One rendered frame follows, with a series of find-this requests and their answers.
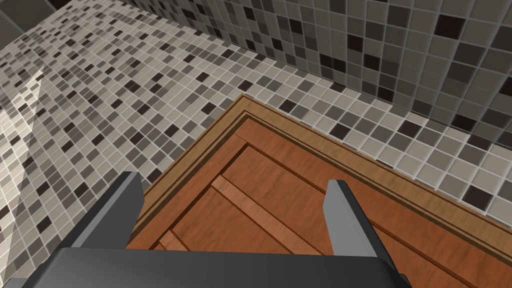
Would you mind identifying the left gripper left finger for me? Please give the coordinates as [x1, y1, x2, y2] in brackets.
[59, 171, 145, 251]

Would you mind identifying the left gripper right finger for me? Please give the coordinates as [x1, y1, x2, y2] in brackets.
[322, 179, 399, 277]

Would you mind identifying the brown wooden door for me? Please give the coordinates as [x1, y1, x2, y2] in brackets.
[126, 118, 512, 288]

